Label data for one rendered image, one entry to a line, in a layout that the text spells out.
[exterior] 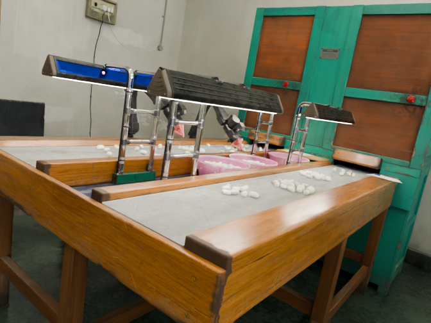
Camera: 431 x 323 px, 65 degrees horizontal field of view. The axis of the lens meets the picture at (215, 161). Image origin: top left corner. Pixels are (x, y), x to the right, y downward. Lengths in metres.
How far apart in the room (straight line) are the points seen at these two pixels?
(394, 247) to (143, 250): 1.92
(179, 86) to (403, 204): 1.80
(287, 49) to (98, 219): 2.08
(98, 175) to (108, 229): 0.45
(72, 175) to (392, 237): 1.94
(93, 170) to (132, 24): 3.00
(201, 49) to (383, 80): 2.51
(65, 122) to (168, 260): 3.15
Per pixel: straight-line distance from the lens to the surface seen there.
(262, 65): 2.77
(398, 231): 2.46
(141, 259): 0.83
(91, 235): 0.98
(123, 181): 1.38
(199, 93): 0.94
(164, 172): 1.17
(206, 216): 0.94
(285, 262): 0.98
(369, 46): 2.50
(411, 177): 2.37
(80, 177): 1.30
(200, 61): 4.35
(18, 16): 3.60
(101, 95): 3.97
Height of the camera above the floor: 1.06
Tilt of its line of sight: 10 degrees down
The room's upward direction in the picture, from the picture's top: 9 degrees clockwise
